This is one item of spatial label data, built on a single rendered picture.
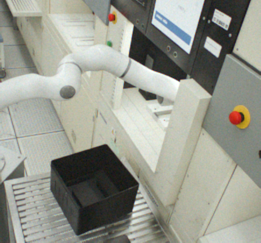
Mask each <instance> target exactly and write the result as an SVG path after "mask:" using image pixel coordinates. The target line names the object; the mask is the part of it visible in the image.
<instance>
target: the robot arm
mask: <svg viewBox="0 0 261 243"><path fill-rule="evenodd" d="M87 71H106V72H108V73H110V74H112V75H114V76H116V77H118V78H120V79H122V80H124V81H126V82H128V83H130V84H132V85H134V86H136V87H138V88H140V89H142V90H145V91H149V92H151V93H154V94H156V95H157V101H158V103H159V105H161V106H168V105H173V104H174V100H175V96H176V94H177V90H178V86H179V82H178V81H176V80H175V79H173V78H170V77H168V76H166V75H163V74H160V73H157V72H154V71H152V70H150V69H148V68H147V67H145V66H143V65H141V64H140V63H138V62H136V61H134V60H132V59H130V58H129V57H127V56H125V55H124V54H121V53H120V52H118V51H116V50H115V49H113V48H111V47H109V46H107V45H103V44H98V45H94V46H92V47H90V48H88V49H86V50H84V51H82V52H77V53H72V54H69V55H67V56H66V57H64V58H62V59H61V60H60V62H59V64H58V66H57V72H56V75H54V76H51V77H46V76H41V75H38V74H35V73H29V74H25V75H21V76H17V77H13V78H10V79H8V80H5V81H3V82H1V83H0V111H1V110H3V109H4V108H6V107H8V106H10V105H13V104H16V103H19V102H22V101H24V100H29V99H32V98H40V97H42V98H49V99H52V100H56V101H66V100H70V99H72V98H74V97H75V96H77V95H78V94H79V92H80V88H81V84H82V74H83V73H85V72H87ZM4 166H5V158H4V156H3V154H2V153H1V152H0V172H1V171H2V170H3V168H4Z"/></svg>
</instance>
